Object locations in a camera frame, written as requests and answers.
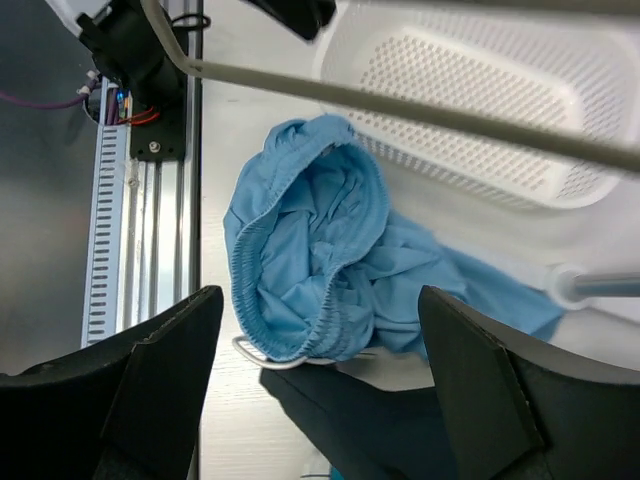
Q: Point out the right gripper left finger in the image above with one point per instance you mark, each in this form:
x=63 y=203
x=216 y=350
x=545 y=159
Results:
x=127 y=407

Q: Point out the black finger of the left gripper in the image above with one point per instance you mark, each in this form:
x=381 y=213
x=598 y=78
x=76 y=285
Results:
x=304 y=18

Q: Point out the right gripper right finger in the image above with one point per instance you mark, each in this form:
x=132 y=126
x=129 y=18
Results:
x=516 y=407

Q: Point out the light blue shorts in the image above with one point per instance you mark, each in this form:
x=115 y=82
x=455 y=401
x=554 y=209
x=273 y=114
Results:
x=322 y=267

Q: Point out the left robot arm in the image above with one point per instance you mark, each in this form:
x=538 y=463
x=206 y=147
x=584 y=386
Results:
x=125 y=48

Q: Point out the white perforated plastic basket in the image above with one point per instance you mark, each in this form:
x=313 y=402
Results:
x=567 y=79

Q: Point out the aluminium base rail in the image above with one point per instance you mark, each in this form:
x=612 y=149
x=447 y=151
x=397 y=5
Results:
x=159 y=259

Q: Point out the white slotted cable duct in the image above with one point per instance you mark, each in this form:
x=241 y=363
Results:
x=104 y=241

